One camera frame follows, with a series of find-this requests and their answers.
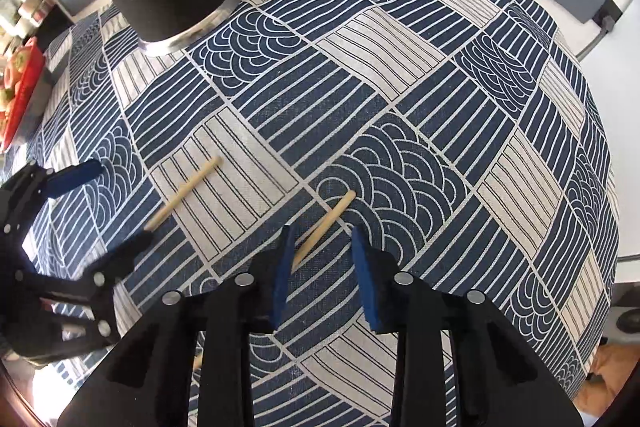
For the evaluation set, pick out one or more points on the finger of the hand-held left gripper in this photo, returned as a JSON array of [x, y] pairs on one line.
[[107, 269], [75, 174]]

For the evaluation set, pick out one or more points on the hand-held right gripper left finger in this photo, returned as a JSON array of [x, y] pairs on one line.
[[281, 277]]

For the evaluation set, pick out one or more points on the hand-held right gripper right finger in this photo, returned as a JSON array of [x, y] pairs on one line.
[[364, 277]]

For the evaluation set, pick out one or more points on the wooden chopstick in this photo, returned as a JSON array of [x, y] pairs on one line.
[[330, 219], [187, 187]]

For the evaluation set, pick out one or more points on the red plastic basket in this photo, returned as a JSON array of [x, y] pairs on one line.
[[25, 102]]

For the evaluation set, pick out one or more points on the red peach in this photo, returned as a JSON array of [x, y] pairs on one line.
[[15, 62]]

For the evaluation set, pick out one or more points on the blue white patterned tablecloth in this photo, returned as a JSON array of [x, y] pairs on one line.
[[380, 117]]

